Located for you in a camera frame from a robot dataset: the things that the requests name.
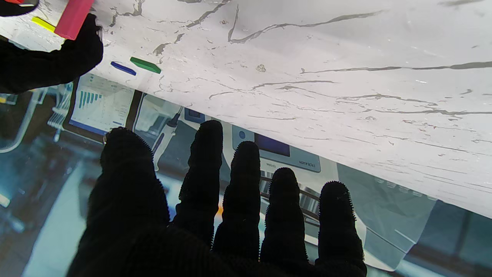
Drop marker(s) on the green domino block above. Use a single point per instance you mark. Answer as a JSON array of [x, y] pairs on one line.
[[145, 65]]

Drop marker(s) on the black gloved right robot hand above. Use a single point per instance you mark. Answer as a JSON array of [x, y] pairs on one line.
[[46, 69]]

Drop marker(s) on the pink domino block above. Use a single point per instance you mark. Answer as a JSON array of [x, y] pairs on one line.
[[73, 17]]

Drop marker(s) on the blue domino block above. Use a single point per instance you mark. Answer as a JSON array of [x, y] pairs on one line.
[[123, 68]]

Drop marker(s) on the yellow domino block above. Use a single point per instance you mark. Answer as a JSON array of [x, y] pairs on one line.
[[43, 24]]

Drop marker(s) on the printed laboratory photo backdrop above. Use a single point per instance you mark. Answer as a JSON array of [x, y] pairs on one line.
[[399, 223]]

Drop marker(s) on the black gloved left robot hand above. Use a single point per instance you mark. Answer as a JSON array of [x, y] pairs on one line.
[[123, 215]]

